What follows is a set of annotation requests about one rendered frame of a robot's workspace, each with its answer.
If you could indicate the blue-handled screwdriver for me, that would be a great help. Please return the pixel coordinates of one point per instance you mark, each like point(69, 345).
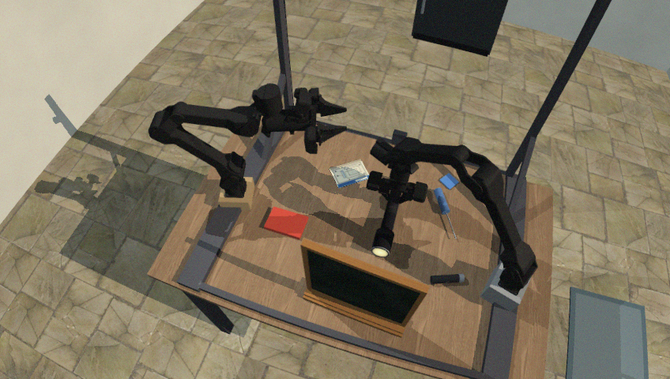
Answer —
point(443, 204)

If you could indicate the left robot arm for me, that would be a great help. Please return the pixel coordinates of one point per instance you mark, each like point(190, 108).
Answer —
point(487, 182)

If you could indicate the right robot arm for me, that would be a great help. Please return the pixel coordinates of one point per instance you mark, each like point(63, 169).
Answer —
point(230, 166)

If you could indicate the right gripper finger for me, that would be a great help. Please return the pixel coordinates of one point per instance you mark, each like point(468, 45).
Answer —
point(327, 108)
point(326, 132)

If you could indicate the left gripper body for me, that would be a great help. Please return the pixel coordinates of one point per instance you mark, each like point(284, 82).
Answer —
point(418, 189)

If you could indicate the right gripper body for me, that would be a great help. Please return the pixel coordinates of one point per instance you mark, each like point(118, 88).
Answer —
point(311, 131)

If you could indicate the black flashlight with grey head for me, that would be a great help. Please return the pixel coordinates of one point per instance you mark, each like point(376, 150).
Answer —
point(455, 278)

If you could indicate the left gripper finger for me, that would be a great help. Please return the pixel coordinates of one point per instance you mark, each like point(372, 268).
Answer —
point(405, 198)
point(385, 194)

